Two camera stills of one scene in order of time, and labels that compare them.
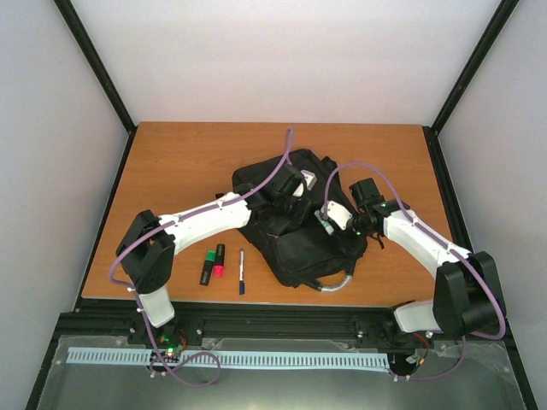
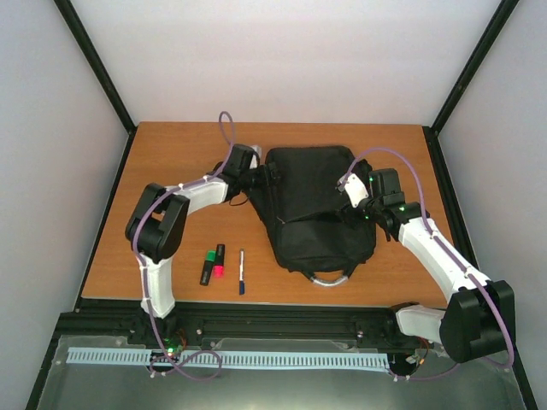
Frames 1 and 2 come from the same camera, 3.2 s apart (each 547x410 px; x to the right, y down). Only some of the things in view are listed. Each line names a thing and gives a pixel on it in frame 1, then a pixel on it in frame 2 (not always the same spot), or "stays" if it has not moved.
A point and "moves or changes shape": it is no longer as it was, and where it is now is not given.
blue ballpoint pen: (242, 284) stays
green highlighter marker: (208, 266) stays
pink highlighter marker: (219, 269) stays
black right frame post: (472, 68) stays
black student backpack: (305, 225) moves or changes shape
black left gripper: (299, 216) to (274, 177)
